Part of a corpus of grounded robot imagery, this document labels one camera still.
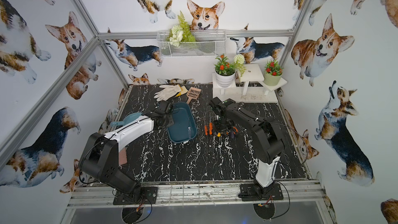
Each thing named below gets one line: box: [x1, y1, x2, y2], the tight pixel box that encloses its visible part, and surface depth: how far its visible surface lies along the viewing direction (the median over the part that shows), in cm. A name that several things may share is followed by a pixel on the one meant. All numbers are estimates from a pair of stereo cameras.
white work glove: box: [153, 84, 182, 102], surface depth 116 cm
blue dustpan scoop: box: [109, 112, 144, 126], surface depth 105 cm
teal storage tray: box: [166, 102, 198, 144], surface depth 97 cm
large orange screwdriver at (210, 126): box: [208, 111, 213, 136], surface depth 97 cm
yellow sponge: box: [175, 84, 189, 97], surface depth 120 cm
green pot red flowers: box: [263, 59, 284, 87], surface depth 95 cm
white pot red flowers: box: [214, 53, 237, 88], surface depth 91 cm
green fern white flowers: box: [167, 10, 196, 48], surface depth 82 cm
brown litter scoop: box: [186, 86, 202, 105], surface depth 119 cm
